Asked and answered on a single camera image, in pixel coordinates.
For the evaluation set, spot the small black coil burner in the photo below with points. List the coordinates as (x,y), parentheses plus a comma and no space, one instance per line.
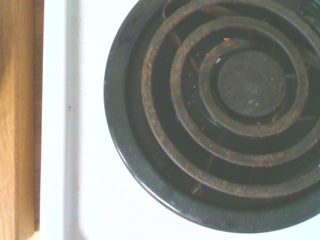
(250,85)

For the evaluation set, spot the thick wooden butcher board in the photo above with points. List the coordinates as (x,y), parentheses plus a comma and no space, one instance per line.
(16,112)

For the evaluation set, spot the white electric stove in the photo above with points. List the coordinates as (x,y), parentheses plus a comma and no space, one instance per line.
(82,125)

